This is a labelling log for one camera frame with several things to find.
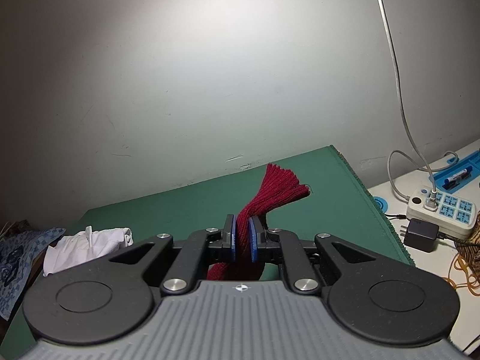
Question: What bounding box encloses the black power adapter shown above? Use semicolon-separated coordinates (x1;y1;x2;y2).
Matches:
400;219;439;253

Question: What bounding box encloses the white crumpled cloth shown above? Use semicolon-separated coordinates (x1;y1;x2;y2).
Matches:
43;226;134;277

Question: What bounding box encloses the blue white patterned cloth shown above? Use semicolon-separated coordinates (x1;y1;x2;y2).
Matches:
1;228;66;320

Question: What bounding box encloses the grey white cable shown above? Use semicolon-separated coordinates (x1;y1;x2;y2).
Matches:
368;0;440;211

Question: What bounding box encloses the orange thin cable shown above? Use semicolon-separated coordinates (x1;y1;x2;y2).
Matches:
442;213;480;297

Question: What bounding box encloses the white power strip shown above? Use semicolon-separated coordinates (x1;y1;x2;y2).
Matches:
406;186;479;240

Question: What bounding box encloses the blue round disc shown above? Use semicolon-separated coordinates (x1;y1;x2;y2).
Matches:
373;196;389;214

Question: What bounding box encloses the dark red knit sweater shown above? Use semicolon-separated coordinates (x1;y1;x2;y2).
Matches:
207;163;310;281

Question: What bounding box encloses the blue marker pen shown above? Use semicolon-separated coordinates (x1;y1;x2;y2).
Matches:
443;166;473;189

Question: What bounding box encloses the blue plastic tray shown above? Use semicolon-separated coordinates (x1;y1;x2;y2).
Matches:
433;150;479;194

